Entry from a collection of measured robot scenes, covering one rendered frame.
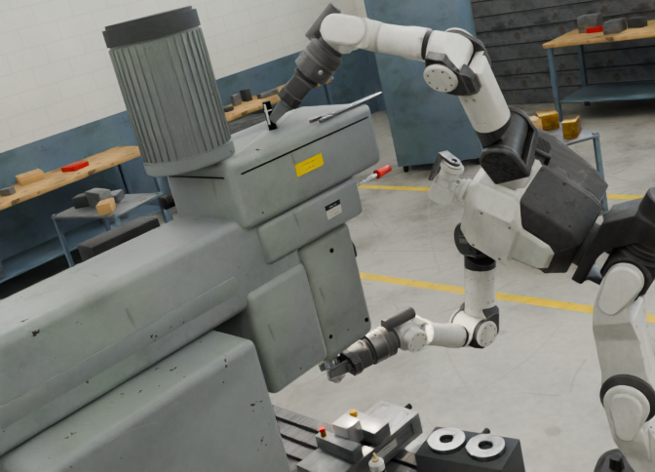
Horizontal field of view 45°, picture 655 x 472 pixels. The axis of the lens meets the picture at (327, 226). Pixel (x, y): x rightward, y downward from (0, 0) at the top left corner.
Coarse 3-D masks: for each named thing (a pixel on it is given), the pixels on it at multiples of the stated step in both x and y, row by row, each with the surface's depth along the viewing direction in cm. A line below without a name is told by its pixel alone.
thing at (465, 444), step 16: (432, 432) 195; (448, 432) 191; (464, 432) 192; (432, 448) 187; (448, 448) 185; (464, 448) 186; (480, 448) 185; (496, 448) 181; (512, 448) 182; (432, 464) 186; (448, 464) 183; (464, 464) 181; (480, 464) 179; (496, 464) 178; (512, 464) 180
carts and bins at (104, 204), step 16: (544, 112) 544; (544, 128) 539; (560, 128) 538; (576, 128) 505; (96, 192) 621; (112, 192) 642; (160, 192) 630; (80, 208) 645; (96, 208) 603; (112, 208) 607; (128, 208) 607; (64, 240) 647; (544, 272) 524
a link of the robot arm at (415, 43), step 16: (384, 32) 174; (400, 32) 173; (416, 32) 171; (432, 32) 171; (448, 32) 171; (384, 48) 175; (400, 48) 173; (416, 48) 171; (432, 48) 170; (448, 48) 169; (464, 48) 171; (448, 64) 168
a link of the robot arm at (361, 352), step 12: (372, 336) 213; (384, 336) 213; (348, 348) 213; (360, 348) 211; (372, 348) 212; (384, 348) 212; (348, 360) 209; (360, 360) 207; (372, 360) 214; (360, 372) 208
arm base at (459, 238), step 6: (456, 228) 227; (456, 234) 228; (462, 234) 224; (456, 240) 228; (462, 240) 225; (456, 246) 229; (462, 246) 225; (468, 246) 222; (462, 252) 226; (468, 252) 223; (474, 252) 220; (480, 252) 220
